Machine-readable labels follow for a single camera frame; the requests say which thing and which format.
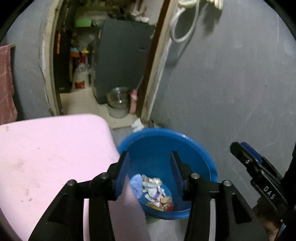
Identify red snack wrapper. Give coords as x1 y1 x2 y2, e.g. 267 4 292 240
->
145 197 174 212

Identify blue microfibre cloth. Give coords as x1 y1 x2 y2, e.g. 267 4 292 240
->
129 174 143 199

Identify silver foil wrapper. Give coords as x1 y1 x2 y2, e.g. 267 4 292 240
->
142 175 166 207

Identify person's right hand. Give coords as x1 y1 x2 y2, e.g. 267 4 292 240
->
252 204 280 240

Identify pink floral table cloth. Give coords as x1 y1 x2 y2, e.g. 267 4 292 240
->
1 114 150 240

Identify blue plastic basin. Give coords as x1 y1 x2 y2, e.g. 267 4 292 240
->
118 128 218 220

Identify pink checked towel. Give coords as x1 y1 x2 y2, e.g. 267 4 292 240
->
0 45 18 125

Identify steel pot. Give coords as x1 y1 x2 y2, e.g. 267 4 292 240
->
106 87 130 118

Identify pink bottle on floor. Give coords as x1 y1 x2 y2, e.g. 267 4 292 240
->
129 89 138 114

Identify red white rice bag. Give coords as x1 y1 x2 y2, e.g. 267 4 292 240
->
73 52 90 89

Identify grey small refrigerator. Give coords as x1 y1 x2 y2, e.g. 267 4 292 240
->
94 19 155 104

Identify white rubber gloves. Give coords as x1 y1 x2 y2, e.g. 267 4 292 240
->
207 0 224 11

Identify wooden door frame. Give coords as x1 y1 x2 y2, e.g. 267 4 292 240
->
41 1 178 116

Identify white hose loop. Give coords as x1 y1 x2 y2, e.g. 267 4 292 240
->
169 0 201 43

